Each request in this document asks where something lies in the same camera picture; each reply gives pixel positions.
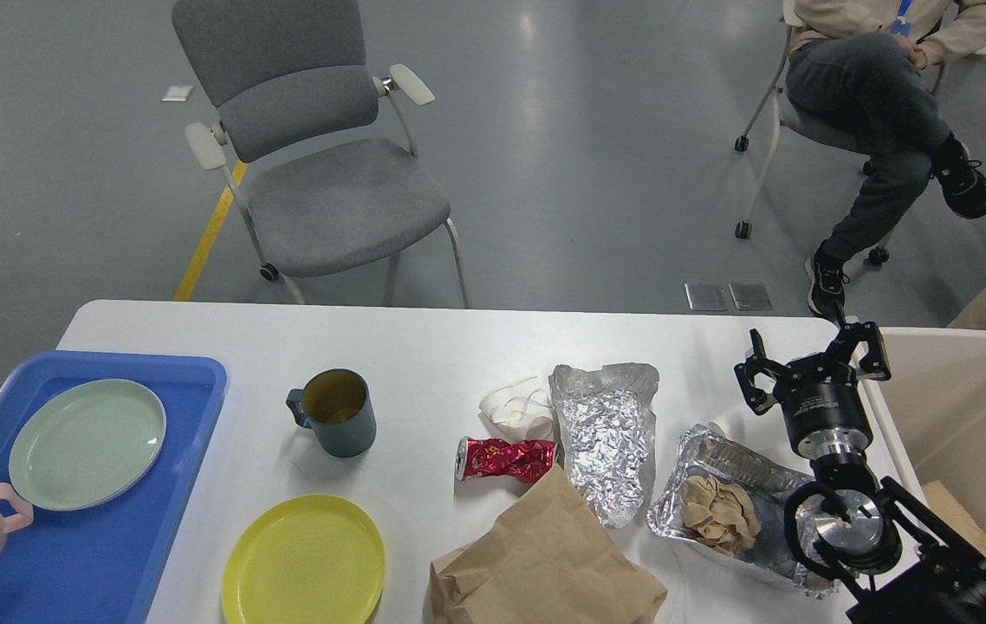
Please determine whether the crushed red can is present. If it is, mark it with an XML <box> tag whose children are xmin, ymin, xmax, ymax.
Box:
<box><xmin>454</xmin><ymin>436</ymin><xmax>563</xmax><ymax>484</ymax></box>

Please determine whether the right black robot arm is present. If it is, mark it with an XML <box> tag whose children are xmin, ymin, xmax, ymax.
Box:
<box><xmin>735</xmin><ymin>315</ymin><xmax>986</xmax><ymax>623</ymax></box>

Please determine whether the grey office chair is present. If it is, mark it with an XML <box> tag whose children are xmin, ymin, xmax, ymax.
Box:
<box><xmin>172</xmin><ymin>1</ymin><xmax>460</xmax><ymax>302</ymax></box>

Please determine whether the crumpled white tissue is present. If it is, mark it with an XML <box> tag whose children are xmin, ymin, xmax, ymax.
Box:
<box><xmin>478</xmin><ymin>376</ymin><xmax>554</xmax><ymax>443</ymax></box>

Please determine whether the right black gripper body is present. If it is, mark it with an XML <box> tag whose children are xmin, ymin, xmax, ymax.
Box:
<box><xmin>773</xmin><ymin>358</ymin><xmax>873</xmax><ymax>457</ymax></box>

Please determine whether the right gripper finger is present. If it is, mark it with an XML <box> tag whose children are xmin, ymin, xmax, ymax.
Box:
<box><xmin>734</xmin><ymin>328</ymin><xmax>793</xmax><ymax>417</ymax></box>
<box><xmin>823</xmin><ymin>303</ymin><xmax>892</xmax><ymax>380</ymax></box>

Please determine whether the person's wheeled chair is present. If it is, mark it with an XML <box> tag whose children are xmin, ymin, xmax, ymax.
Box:
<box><xmin>734</xmin><ymin>0</ymin><xmax>949</xmax><ymax>265</ymax></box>

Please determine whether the pale green plate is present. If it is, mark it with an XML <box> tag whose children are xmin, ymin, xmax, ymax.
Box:
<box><xmin>9</xmin><ymin>379</ymin><xmax>167</xmax><ymax>512</ymax></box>

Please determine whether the blue plastic tray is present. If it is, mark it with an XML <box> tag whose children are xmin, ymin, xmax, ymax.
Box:
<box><xmin>0</xmin><ymin>350</ymin><xmax>227</xmax><ymax>623</ymax></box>

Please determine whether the silver foil bag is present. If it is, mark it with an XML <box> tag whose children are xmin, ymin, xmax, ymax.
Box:
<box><xmin>548</xmin><ymin>363</ymin><xmax>659</xmax><ymax>529</ymax></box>

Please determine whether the brown paper bag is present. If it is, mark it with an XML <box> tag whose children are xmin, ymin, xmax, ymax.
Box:
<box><xmin>430</xmin><ymin>466</ymin><xmax>668</xmax><ymax>623</ymax></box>

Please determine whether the crumpled brown napkin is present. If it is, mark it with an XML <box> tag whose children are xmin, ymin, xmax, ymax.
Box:
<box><xmin>682</xmin><ymin>475</ymin><xmax>762</xmax><ymax>557</ymax></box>

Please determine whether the yellow plate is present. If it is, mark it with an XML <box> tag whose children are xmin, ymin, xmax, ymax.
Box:
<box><xmin>220</xmin><ymin>494</ymin><xmax>386</xmax><ymax>623</ymax></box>

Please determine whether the cardboard piece in bin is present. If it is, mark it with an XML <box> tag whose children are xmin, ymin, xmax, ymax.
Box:
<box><xmin>922</xmin><ymin>481</ymin><xmax>986</xmax><ymax>558</ymax></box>

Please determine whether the aluminium foil tray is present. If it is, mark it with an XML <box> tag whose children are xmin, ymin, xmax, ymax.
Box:
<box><xmin>646</xmin><ymin>424</ymin><xmax>840</xmax><ymax>600</ymax></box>

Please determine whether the dark teal mug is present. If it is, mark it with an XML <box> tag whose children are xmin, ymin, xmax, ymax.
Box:
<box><xmin>284</xmin><ymin>368</ymin><xmax>377</xmax><ymax>458</ymax></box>

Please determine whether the seated person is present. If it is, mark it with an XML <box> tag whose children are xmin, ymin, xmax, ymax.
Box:
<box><xmin>786</xmin><ymin>1</ymin><xmax>986</xmax><ymax>322</ymax></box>

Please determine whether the beige plastic bin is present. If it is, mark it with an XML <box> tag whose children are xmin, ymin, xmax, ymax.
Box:
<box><xmin>857</xmin><ymin>326</ymin><xmax>986</xmax><ymax>624</ymax></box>

